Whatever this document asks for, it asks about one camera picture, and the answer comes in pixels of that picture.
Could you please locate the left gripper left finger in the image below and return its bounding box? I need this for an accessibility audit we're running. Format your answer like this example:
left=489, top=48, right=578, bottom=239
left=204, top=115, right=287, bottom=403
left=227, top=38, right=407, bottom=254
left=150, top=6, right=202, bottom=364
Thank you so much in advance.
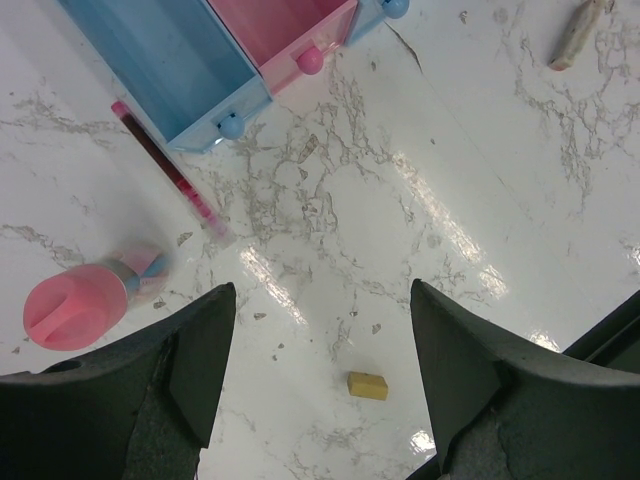
left=1, top=283, right=236, bottom=479

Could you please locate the red pen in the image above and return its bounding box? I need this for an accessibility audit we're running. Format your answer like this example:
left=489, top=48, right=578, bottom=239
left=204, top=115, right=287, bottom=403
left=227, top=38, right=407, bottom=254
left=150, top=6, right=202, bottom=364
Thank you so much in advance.
left=111, top=101, right=235, bottom=247

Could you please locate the light blue drawer bin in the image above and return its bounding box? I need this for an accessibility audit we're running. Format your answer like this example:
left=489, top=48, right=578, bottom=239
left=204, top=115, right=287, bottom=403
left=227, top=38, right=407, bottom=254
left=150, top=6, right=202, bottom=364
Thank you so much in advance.
left=61, top=0, right=271, bottom=153

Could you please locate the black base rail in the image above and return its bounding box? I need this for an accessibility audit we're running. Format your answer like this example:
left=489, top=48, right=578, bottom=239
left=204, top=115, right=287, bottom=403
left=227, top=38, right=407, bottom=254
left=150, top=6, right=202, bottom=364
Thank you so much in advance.
left=563, top=291, right=640, bottom=374

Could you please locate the pink cap bottle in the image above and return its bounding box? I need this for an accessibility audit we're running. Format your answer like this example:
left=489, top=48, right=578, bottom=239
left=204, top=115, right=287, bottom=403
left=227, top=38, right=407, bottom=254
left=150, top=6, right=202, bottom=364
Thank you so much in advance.
left=23, top=242, right=173, bottom=351

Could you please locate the white chalk stick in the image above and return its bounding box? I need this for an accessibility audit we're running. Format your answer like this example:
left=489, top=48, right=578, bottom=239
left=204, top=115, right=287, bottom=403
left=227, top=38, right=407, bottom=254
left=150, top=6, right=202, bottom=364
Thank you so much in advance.
left=548, top=0, right=615, bottom=72

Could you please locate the cyan drawer bin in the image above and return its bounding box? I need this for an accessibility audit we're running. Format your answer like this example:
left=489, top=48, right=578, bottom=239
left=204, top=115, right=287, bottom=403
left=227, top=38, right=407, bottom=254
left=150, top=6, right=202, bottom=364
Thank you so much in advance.
left=344, top=0, right=410, bottom=46

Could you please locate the pink drawer bin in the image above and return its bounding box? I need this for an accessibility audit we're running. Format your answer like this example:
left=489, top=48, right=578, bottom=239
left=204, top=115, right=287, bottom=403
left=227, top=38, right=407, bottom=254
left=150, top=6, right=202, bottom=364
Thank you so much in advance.
left=210, top=0, right=358, bottom=94

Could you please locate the yellow eraser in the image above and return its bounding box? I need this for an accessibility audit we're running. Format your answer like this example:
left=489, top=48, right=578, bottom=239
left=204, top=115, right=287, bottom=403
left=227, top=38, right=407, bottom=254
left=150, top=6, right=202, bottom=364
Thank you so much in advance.
left=347, top=371, right=389, bottom=401

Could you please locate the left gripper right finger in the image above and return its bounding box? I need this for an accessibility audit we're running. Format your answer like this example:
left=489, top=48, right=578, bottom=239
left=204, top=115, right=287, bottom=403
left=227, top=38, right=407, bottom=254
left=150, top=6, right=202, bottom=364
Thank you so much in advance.
left=410, top=280, right=639, bottom=479

